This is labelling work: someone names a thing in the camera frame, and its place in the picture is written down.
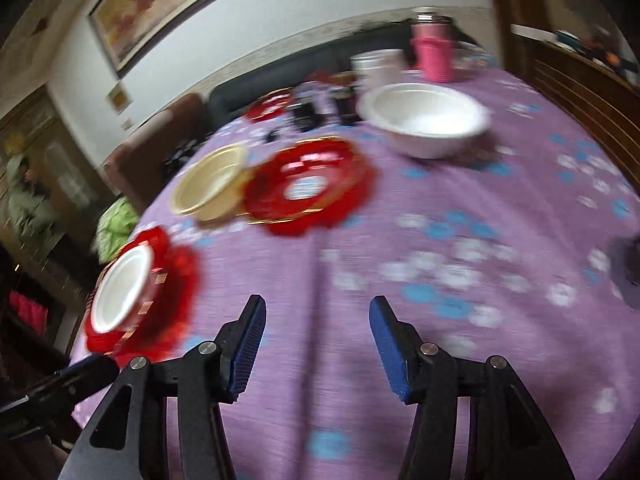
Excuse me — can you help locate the green bag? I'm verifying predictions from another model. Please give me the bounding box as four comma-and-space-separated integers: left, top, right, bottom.
94, 197, 142, 264

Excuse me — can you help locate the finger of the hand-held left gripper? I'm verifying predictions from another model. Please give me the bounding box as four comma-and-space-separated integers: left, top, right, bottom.
0, 352, 121, 442

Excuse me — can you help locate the brown armchair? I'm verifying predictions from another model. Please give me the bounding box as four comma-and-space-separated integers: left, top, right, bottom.
102, 92, 207, 202

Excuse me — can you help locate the wooden chair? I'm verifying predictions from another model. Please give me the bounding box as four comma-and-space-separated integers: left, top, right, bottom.
509, 24, 640, 188

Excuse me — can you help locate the white plastic jar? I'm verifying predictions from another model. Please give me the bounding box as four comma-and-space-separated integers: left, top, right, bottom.
350, 49, 407, 87

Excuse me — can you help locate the pink sleeved bottle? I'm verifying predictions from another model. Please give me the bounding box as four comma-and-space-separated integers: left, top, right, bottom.
410, 7, 457, 84

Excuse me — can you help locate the large white bowl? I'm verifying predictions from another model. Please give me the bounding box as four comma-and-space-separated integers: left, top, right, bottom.
357, 82, 494, 160

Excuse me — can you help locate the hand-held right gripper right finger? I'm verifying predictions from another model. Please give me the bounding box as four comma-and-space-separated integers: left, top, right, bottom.
369, 296, 576, 480

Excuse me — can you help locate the black leather sofa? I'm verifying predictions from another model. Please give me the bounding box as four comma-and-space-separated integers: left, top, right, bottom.
207, 22, 483, 127

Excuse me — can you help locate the small white bowl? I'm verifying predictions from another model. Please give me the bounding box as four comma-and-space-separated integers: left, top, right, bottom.
92, 245, 156, 334

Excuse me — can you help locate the framed painting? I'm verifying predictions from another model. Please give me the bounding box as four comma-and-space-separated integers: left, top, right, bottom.
88, 0, 306, 79

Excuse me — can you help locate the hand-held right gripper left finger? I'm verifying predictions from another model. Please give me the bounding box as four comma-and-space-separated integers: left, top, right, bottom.
60, 295, 268, 480

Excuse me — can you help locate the red plate with gold rim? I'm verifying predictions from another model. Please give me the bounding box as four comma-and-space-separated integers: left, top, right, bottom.
82, 225, 202, 361
242, 137, 377, 236
244, 88, 297, 124

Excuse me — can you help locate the wooden cabinet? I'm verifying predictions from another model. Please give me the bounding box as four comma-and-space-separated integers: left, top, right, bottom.
0, 85, 121, 281

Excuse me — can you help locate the purple floral tablecloth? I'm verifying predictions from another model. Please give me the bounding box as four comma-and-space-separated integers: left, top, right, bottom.
70, 67, 640, 480

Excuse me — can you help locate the cream bowl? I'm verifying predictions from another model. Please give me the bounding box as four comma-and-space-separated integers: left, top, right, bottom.
170, 142, 254, 224

